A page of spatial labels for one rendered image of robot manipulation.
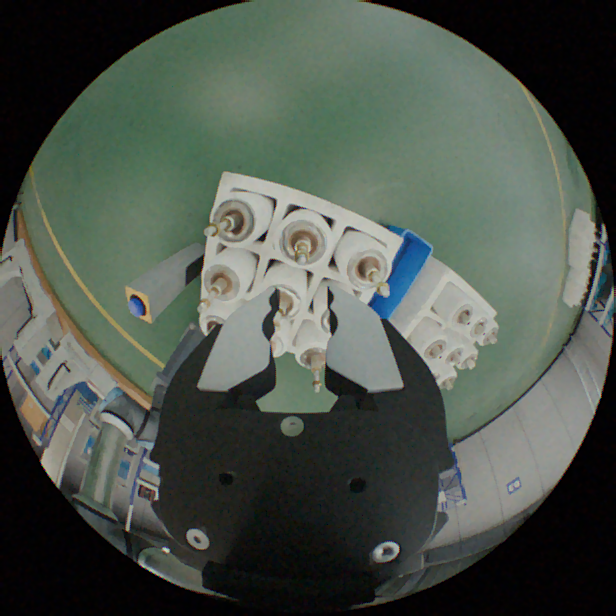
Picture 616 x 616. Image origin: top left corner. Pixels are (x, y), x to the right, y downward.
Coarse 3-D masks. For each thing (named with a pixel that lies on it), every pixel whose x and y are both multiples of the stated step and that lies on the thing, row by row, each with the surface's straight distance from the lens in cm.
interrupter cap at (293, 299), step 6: (282, 288) 33; (288, 288) 33; (282, 294) 34; (288, 294) 34; (294, 294) 33; (288, 300) 34; (294, 300) 34; (300, 300) 34; (288, 306) 35; (294, 306) 35; (300, 306) 34; (288, 312) 36; (294, 312) 35; (282, 318) 36; (288, 318) 36
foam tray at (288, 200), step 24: (264, 192) 37; (288, 192) 37; (336, 216) 37; (360, 216) 38; (216, 240) 42; (264, 240) 43; (336, 240) 38; (384, 240) 40; (264, 264) 40; (336, 264) 45; (312, 288) 41; (312, 312) 45
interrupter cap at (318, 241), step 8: (288, 224) 29; (296, 224) 29; (304, 224) 29; (312, 224) 29; (288, 232) 30; (296, 232) 30; (304, 232) 30; (312, 232) 30; (320, 232) 30; (280, 240) 30; (288, 240) 30; (296, 240) 30; (312, 240) 30; (320, 240) 30; (280, 248) 30; (288, 248) 30; (312, 248) 30; (320, 248) 30; (288, 256) 31; (312, 256) 30; (320, 256) 30; (296, 264) 31; (304, 264) 31
